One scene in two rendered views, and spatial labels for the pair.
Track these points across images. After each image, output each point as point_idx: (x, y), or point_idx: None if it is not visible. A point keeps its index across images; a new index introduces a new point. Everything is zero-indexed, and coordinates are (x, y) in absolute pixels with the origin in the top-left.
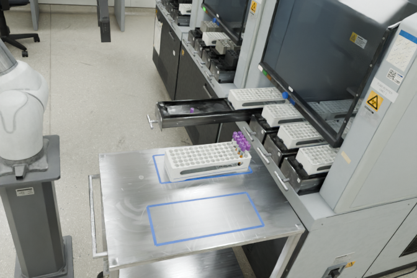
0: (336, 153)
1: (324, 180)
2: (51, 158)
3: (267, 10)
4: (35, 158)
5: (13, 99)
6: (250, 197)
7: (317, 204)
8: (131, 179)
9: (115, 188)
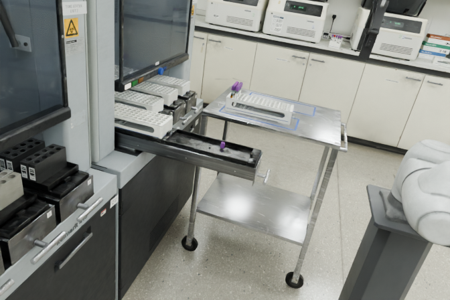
0: (160, 77)
1: None
2: (378, 200)
3: (102, 13)
4: None
5: (434, 142)
6: None
7: None
8: (318, 126)
9: (331, 126)
